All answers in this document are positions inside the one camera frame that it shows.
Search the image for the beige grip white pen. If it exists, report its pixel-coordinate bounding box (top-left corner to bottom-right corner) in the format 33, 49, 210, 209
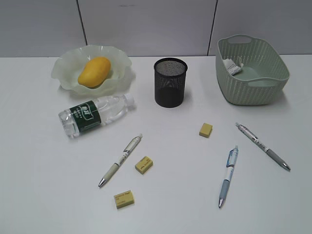
98, 134, 143, 188

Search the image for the blue grip clear pen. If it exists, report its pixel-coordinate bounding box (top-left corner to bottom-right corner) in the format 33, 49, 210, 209
218, 145, 238, 208

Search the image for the black mesh pen holder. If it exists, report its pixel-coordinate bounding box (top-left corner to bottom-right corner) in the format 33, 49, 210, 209
154, 58, 188, 108

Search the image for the yellow eraser right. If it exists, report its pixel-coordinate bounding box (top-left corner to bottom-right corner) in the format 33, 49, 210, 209
199, 123, 213, 138

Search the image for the yellow eraser front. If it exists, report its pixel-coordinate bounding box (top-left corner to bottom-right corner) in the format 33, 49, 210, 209
114, 190, 135, 209

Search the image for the clear bottle green label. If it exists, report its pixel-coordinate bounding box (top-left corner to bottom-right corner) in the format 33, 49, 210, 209
58, 94, 135, 138

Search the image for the grey grip black-clip pen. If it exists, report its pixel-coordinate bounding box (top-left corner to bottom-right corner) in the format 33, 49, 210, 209
235, 122, 291, 172

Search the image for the yellow eraser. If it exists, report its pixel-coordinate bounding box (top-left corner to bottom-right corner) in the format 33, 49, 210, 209
114, 190, 135, 209
199, 123, 213, 138
135, 156, 153, 175

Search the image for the yellow eraser middle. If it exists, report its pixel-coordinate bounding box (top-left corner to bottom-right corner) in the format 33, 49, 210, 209
135, 156, 153, 175

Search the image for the pale green woven basket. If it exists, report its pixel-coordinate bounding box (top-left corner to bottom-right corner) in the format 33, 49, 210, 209
215, 35, 290, 106

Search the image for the frosted green glass plate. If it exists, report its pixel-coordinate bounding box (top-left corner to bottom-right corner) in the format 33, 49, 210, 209
51, 45, 132, 97

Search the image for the waste paper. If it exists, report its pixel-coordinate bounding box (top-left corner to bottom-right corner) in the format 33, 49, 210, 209
223, 56, 244, 76

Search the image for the yellow mango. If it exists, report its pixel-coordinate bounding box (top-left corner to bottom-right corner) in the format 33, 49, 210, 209
78, 57, 111, 88

